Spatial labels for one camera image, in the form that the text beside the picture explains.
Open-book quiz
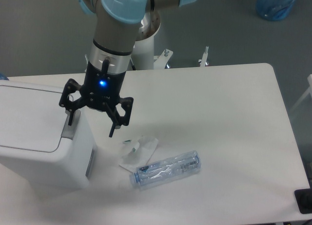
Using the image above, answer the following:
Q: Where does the crumpled white paper wrapper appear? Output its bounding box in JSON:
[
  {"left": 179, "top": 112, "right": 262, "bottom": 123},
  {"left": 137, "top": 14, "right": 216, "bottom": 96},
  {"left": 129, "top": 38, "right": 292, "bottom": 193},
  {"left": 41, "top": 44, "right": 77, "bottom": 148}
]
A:
[{"left": 118, "top": 136, "right": 159, "bottom": 173}]

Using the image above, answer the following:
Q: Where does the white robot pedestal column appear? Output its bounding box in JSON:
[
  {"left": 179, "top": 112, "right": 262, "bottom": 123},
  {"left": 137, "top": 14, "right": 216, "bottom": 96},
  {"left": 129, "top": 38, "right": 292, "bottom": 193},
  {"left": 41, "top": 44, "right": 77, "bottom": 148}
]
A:
[{"left": 131, "top": 11, "right": 161, "bottom": 70}]

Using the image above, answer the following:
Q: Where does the white push-lid trash can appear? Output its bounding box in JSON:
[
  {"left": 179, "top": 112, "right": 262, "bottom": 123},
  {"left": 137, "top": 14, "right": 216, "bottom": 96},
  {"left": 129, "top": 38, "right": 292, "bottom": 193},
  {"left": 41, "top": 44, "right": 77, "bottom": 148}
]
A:
[{"left": 0, "top": 80, "right": 97, "bottom": 188}]

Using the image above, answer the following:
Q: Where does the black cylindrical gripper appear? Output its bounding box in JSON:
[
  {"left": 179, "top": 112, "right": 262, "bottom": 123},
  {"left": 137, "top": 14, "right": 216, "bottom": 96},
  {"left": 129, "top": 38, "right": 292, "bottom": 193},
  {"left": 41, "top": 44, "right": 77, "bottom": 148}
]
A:
[{"left": 58, "top": 60, "right": 134, "bottom": 138}]

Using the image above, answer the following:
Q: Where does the black device at table edge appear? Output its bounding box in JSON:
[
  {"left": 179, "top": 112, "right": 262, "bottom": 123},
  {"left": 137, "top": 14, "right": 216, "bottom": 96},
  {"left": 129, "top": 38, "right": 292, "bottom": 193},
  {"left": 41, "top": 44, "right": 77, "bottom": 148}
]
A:
[{"left": 293, "top": 161, "right": 312, "bottom": 214}]

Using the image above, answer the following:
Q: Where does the white frame at right edge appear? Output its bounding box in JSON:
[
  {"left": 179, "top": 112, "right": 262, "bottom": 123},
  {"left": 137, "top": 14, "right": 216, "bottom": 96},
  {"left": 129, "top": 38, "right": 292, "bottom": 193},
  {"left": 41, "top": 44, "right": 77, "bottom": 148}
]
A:
[{"left": 290, "top": 74, "right": 312, "bottom": 113}]

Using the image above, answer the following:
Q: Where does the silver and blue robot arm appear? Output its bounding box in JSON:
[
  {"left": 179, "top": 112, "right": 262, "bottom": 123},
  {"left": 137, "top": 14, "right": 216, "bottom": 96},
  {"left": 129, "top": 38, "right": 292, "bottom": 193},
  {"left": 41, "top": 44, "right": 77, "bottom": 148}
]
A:
[{"left": 59, "top": 0, "right": 197, "bottom": 130}]

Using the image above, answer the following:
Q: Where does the blue plastic bag on floor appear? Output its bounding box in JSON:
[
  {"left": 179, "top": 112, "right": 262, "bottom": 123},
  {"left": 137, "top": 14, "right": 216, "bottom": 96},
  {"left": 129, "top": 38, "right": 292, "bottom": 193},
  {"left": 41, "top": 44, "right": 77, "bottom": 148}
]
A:
[{"left": 255, "top": 0, "right": 296, "bottom": 21}]

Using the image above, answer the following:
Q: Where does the clear blue plastic bottle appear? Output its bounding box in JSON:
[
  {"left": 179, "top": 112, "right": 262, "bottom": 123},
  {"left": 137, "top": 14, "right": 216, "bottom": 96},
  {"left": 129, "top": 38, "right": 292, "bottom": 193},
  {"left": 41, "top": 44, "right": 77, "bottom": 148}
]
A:
[{"left": 129, "top": 150, "right": 201, "bottom": 190}]

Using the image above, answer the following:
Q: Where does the white pedestal base frame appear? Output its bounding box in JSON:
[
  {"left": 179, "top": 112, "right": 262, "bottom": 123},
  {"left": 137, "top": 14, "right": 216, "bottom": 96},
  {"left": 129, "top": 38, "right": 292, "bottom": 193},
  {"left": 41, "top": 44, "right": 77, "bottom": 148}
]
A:
[{"left": 84, "top": 46, "right": 211, "bottom": 74}]

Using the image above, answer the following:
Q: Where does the blue object at left edge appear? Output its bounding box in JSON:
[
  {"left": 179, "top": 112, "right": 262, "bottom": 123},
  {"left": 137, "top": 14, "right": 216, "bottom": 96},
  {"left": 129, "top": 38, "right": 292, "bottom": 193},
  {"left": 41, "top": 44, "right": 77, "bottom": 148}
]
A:
[{"left": 0, "top": 73, "right": 9, "bottom": 80}]

